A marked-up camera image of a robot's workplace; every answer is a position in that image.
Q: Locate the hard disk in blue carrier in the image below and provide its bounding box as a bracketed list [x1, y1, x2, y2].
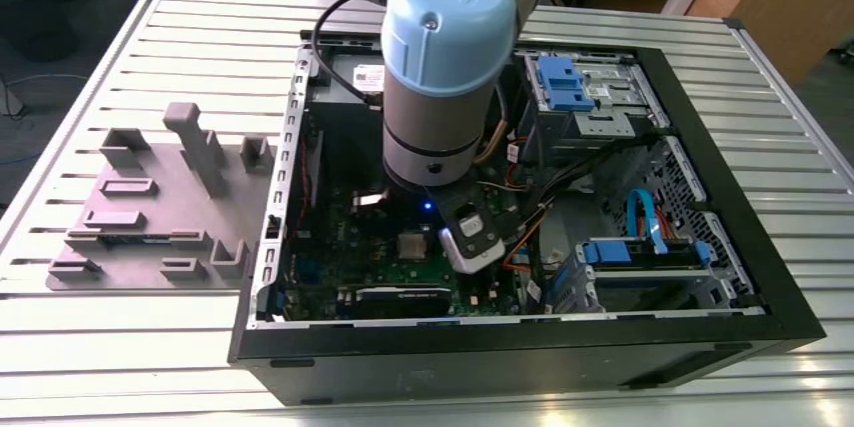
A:
[576, 239, 712, 273]

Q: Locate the blue plastic drive latch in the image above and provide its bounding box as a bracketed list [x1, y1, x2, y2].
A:
[538, 55, 595, 112]

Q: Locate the silver optical drive cage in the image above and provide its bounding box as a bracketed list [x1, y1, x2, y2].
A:
[519, 54, 671, 163]

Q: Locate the black graphics card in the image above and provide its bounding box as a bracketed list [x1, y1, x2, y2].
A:
[352, 285, 452, 319]

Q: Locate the grey power supply unit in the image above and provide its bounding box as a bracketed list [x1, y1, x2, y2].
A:
[307, 54, 388, 183]

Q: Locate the black PC case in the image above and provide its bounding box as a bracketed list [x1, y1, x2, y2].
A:
[225, 29, 827, 407]

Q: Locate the green motherboard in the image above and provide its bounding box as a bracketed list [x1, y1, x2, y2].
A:
[283, 184, 528, 321]

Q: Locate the green RAM stick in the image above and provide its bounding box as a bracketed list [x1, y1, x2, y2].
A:
[99, 232, 176, 246]

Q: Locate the silver disk bay cage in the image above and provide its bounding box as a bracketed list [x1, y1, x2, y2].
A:
[546, 241, 766, 316]

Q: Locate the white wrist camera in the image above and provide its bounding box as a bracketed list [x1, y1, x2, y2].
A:
[437, 191, 508, 276]

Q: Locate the black wire bundle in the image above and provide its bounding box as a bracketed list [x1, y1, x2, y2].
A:
[512, 135, 659, 228]

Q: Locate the orange wire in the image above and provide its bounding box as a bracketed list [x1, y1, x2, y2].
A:
[500, 229, 536, 273]

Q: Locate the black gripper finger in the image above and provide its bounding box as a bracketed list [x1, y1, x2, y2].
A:
[349, 188, 389, 209]

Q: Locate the silver CPU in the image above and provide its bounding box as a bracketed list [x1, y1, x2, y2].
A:
[397, 232, 428, 258]

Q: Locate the thick black cable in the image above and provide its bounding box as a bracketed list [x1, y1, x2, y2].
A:
[311, 0, 385, 111]

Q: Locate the grey parts rack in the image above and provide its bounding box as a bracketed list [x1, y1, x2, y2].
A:
[45, 101, 280, 292]

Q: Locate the CPU socket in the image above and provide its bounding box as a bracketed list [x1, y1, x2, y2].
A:
[389, 227, 435, 266]

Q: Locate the black office chair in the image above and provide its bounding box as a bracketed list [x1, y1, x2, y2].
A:
[0, 0, 92, 63]

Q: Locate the blue SATA wire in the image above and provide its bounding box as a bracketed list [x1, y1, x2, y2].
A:
[626, 187, 668, 256]

